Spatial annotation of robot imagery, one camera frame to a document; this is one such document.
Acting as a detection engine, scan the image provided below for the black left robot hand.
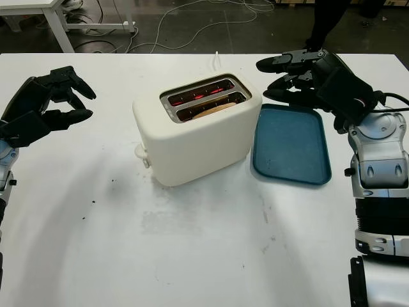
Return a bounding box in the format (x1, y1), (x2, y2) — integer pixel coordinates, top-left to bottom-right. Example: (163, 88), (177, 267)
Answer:
(0, 65), (96, 131)

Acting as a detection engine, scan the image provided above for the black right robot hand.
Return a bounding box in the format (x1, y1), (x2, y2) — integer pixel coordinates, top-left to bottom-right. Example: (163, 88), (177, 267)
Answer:
(255, 49), (374, 110)

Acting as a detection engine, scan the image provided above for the person in beige jacket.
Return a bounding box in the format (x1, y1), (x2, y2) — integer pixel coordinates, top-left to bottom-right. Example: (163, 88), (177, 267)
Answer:
(305, 0), (346, 52)

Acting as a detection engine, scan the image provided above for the brown toast slice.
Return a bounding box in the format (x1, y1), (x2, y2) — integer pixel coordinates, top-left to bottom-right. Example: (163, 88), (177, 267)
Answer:
(191, 101), (239, 122)

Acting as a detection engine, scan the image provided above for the cream two-slot toaster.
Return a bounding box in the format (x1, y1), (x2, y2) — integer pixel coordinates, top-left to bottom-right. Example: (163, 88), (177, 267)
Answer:
(132, 72), (263, 188)

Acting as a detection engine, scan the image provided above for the black stand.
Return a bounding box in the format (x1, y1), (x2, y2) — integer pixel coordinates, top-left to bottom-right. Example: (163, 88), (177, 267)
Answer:
(359, 0), (386, 28)

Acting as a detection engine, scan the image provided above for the blue plastic tray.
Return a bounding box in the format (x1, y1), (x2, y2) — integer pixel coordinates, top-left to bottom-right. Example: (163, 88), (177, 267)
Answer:
(251, 103), (332, 186)

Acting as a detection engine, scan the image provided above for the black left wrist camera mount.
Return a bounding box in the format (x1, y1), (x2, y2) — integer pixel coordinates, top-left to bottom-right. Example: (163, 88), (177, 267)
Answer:
(0, 110), (52, 148)

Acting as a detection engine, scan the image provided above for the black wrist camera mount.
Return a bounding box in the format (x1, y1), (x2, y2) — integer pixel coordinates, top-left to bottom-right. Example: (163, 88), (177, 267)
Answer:
(318, 68), (376, 134)
(0, 110), (52, 148)

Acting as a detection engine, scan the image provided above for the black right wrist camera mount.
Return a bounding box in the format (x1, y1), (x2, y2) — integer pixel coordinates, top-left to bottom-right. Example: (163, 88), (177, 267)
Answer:
(318, 68), (376, 134)

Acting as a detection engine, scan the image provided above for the white table leg frame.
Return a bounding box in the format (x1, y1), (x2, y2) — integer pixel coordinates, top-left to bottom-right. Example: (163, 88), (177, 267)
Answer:
(0, 0), (137, 54)

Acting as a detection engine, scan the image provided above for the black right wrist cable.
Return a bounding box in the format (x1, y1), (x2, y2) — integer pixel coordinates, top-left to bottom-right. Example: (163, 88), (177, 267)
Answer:
(373, 91), (409, 114)

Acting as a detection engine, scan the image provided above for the white toaster power cord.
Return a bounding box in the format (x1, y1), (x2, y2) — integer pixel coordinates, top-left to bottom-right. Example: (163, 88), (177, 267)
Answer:
(209, 51), (223, 72)

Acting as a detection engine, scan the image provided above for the white floor cable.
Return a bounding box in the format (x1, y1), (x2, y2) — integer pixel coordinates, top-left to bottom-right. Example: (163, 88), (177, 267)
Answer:
(126, 0), (275, 54)

